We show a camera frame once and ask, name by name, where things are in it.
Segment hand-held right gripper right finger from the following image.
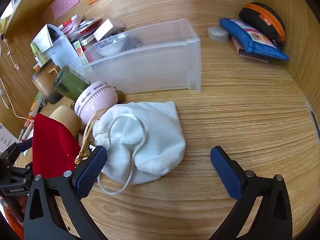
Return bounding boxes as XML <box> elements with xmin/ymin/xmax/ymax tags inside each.
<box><xmin>210</xmin><ymin>146</ymin><xmax>293</xmax><ymax>240</ymax></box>

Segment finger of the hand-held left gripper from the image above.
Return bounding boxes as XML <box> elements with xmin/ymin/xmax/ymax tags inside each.
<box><xmin>11</xmin><ymin>164</ymin><xmax>34</xmax><ymax>180</ymax></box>
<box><xmin>0</xmin><ymin>140</ymin><xmax>33</xmax><ymax>167</ymax></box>

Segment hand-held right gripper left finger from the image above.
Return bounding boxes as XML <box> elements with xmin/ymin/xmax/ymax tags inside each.
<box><xmin>24</xmin><ymin>145</ymin><xmax>108</xmax><ymax>240</ymax></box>

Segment red velvet box gold bow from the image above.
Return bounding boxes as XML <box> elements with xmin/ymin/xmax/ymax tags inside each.
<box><xmin>32</xmin><ymin>110</ymin><xmax>100</xmax><ymax>179</ymax></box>

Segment beige plastic jar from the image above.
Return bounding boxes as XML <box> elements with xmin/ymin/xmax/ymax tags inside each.
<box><xmin>49</xmin><ymin>106</ymin><xmax>82</xmax><ymax>135</ymax></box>

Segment white drawstring pouch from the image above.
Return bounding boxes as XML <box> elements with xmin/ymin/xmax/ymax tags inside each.
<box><xmin>92</xmin><ymin>101</ymin><xmax>186</xmax><ymax>195</ymax></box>

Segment pink round timer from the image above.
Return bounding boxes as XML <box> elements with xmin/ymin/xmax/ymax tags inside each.
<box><xmin>74</xmin><ymin>80</ymin><xmax>118</xmax><ymax>125</ymax></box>

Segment green glass jar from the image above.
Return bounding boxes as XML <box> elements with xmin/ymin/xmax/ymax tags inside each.
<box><xmin>53</xmin><ymin>65</ymin><xmax>91</xmax><ymax>101</ymax></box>

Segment gourd charm with tassel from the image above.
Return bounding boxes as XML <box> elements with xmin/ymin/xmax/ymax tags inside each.
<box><xmin>115</xmin><ymin>87</ymin><xmax>125</xmax><ymax>103</ymax></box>

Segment clear plastic bin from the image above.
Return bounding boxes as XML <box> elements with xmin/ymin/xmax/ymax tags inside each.
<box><xmin>75</xmin><ymin>19</ymin><xmax>202</xmax><ymax>94</ymax></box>

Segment person's left forearm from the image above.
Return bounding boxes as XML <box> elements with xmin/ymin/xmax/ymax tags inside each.
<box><xmin>0</xmin><ymin>196</ymin><xmax>25</xmax><ymax>240</ymax></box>

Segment white leaflet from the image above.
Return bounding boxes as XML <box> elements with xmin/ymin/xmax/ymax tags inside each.
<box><xmin>0</xmin><ymin>124</ymin><xmax>20</xmax><ymax>153</ymax></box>

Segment orange capped glue bottle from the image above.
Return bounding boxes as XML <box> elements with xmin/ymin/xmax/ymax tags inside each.
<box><xmin>27</xmin><ymin>91</ymin><xmax>43</xmax><ymax>121</ymax></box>

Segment brown lidded canister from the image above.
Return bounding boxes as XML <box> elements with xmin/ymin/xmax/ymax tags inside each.
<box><xmin>31</xmin><ymin>64</ymin><xmax>63</xmax><ymax>105</ymax></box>

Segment small green bottles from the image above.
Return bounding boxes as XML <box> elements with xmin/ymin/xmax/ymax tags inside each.
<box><xmin>30</xmin><ymin>42</ymin><xmax>48</xmax><ymax>65</ymax></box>

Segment white frosted plastic container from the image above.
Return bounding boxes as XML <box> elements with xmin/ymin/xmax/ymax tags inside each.
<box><xmin>45</xmin><ymin>24</ymin><xmax>79</xmax><ymax>68</ymax></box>

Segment folded white paper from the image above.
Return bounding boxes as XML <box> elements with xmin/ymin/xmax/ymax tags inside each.
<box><xmin>32</xmin><ymin>24</ymin><xmax>54</xmax><ymax>53</ymax></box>

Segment traffic light sticker card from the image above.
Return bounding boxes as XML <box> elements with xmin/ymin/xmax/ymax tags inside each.
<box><xmin>74</xmin><ymin>41</ymin><xmax>88</xmax><ymax>65</ymax></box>

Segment pink wallet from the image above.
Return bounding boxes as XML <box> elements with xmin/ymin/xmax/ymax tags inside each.
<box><xmin>231</xmin><ymin>36</ymin><xmax>270</xmax><ymax>62</ymax></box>

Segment small clear bowl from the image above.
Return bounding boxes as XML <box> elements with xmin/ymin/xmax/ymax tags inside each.
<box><xmin>95</xmin><ymin>34</ymin><xmax>128</xmax><ymax>57</ymax></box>

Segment pile of packets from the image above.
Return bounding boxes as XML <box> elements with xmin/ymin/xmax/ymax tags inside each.
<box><xmin>59</xmin><ymin>15</ymin><xmax>103</xmax><ymax>45</ymax></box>

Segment blue fabric pouch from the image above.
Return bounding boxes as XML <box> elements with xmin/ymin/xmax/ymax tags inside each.
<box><xmin>220</xmin><ymin>18</ymin><xmax>290</xmax><ymax>61</ymax></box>

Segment dark small object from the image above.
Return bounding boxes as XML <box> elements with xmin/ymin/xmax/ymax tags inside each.
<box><xmin>122</xmin><ymin>37</ymin><xmax>142</xmax><ymax>52</ymax></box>

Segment clear tape roll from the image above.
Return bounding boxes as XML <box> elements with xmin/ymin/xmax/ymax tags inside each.
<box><xmin>207</xmin><ymin>27</ymin><xmax>229</xmax><ymax>41</ymax></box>

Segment white flat box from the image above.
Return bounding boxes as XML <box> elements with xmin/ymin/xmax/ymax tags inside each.
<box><xmin>94</xmin><ymin>19</ymin><xmax>125</xmax><ymax>42</ymax></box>

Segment pink sticky note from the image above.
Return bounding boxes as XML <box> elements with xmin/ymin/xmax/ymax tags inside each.
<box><xmin>51</xmin><ymin>0</ymin><xmax>80</xmax><ymax>20</ymax></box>

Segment black orange zip case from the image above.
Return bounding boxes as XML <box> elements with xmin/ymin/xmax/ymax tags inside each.
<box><xmin>239</xmin><ymin>2</ymin><xmax>286</xmax><ymax>48</ymax></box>

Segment white cable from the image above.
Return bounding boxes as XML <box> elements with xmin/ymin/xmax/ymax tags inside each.
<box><xmin>0</xmin><ymin>40</ymin><xmax>33</xmax><ymax>123</ymax></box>

